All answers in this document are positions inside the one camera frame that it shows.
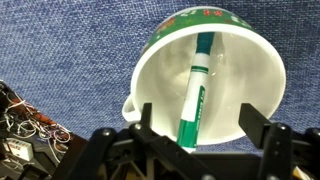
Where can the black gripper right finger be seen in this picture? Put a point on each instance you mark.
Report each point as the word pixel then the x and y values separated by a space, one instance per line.
pixel 276 143

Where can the white green christmas mug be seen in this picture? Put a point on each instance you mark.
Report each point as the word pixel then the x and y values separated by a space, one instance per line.
pixel 240 73

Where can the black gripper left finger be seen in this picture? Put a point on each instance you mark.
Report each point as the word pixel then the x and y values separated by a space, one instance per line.
pixel 146 116

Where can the green white marker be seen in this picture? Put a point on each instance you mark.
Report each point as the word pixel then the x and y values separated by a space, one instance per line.
pixel 196 86

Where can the small white box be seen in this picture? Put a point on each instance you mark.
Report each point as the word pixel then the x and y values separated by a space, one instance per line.
pixel 19 149

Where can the blue tablecloth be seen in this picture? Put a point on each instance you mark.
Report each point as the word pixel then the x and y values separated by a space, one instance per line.
pixel 66 50

